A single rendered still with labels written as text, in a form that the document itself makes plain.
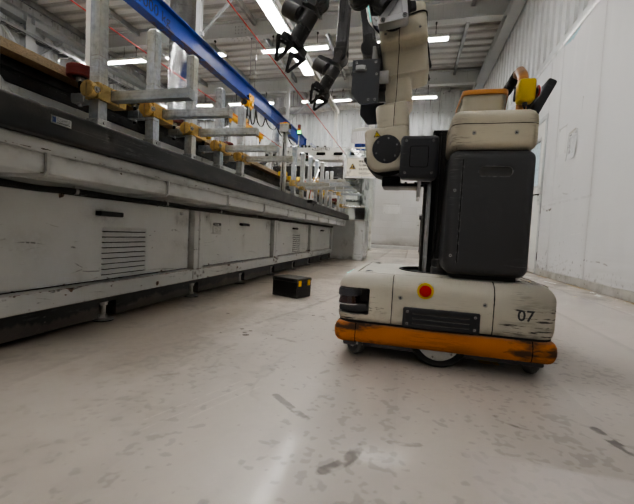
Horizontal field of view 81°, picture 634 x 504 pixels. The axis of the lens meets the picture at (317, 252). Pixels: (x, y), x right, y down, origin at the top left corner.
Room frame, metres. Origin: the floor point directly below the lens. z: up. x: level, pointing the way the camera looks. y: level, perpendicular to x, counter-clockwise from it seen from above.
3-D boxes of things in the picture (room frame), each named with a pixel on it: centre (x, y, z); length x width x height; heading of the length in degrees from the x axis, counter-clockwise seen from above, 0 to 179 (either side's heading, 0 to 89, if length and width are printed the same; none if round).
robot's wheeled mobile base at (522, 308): (1.44, -0.47, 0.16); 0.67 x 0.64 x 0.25; 76
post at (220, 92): (1.90, 0.53, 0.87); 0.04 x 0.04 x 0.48; 76
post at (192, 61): (1.66, 0.59, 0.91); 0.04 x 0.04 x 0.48; 76
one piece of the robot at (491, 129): (1.41, -0.56, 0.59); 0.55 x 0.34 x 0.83; 166
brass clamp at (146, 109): (1.44, 0.64, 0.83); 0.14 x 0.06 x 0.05; 166
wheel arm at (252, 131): (1.68, 0.49, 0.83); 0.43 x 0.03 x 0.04; 76
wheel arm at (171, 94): (1.19, 0.61, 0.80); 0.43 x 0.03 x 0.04; 76
